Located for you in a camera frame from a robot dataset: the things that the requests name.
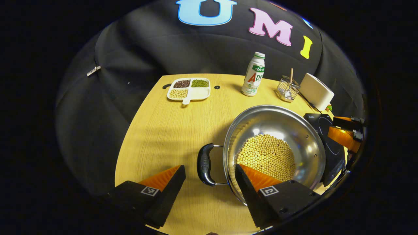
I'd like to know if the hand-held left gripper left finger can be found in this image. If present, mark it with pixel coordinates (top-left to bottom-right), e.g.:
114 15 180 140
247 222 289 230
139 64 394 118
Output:
108 165 186 229

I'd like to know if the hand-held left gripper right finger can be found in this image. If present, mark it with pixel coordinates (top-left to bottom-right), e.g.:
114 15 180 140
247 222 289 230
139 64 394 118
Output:
235 164 322 230

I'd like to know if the black induction cooktop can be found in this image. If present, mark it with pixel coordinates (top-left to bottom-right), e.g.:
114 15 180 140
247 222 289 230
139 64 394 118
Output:
304 113 347 187

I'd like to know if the stainless steel pot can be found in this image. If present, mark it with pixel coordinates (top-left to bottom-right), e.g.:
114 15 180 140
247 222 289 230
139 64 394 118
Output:
197 104 326 206

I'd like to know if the white toaster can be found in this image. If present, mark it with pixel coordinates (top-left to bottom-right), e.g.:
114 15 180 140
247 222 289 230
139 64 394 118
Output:
299 72 335 111

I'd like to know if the pile of soybeans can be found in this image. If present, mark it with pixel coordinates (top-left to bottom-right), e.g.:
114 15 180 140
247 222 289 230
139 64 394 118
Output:
236 134 296 182

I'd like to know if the clear utensil holder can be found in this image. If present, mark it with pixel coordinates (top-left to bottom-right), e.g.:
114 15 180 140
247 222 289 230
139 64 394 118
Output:
276 75 301 103

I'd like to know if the white drink bottle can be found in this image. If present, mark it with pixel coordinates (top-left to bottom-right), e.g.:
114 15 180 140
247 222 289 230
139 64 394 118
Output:
241 52 265 97

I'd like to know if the white divided bean dish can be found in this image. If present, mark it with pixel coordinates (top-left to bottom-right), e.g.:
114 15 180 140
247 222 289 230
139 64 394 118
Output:
167 77 211 105

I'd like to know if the grey appliance cable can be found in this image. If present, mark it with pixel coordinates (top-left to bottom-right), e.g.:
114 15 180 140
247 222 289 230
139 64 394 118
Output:
299 92 322 114

